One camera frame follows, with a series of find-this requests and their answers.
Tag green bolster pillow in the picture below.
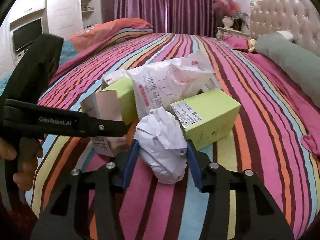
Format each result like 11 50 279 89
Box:
255 31 320 103

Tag purple curtain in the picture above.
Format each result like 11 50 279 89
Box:
101 0 233 38

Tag white vase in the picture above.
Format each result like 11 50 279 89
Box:
222 16 234 29

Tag white wardrobe unit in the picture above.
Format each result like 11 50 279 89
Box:
0 0 103 80

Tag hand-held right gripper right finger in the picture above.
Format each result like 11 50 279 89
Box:
186 140 295 240

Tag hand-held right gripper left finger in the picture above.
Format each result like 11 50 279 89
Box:
30 139 140 240

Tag white paper ball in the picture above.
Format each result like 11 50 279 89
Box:
135 107 188 184

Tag white nightstand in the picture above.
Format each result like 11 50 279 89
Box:
216 26 250 39

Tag pink feather flowers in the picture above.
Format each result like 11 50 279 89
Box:
212 0 242 17

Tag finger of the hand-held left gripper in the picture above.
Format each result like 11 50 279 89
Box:
4 99 129 138

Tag orange pink duvet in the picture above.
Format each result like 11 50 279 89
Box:
50 18 154 85

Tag dark potted plant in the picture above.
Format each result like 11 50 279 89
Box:
232 12 250 29

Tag green carton box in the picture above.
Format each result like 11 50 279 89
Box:
171 88 242 150
80 77 138 126

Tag black television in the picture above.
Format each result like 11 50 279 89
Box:
12 19 43 53

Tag cream tufted headboard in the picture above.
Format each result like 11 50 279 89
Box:
250 0 320 55

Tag large pink pillow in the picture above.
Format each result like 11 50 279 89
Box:
246 52 320 157

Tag white cushion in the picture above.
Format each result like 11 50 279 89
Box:
276 30 294 41

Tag person's left hand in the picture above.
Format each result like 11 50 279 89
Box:
0 137 43 192

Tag white plastic bag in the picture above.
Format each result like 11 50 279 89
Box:
124 51 215 119

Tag small pink pillow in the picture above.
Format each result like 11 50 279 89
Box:
225 36 250 51

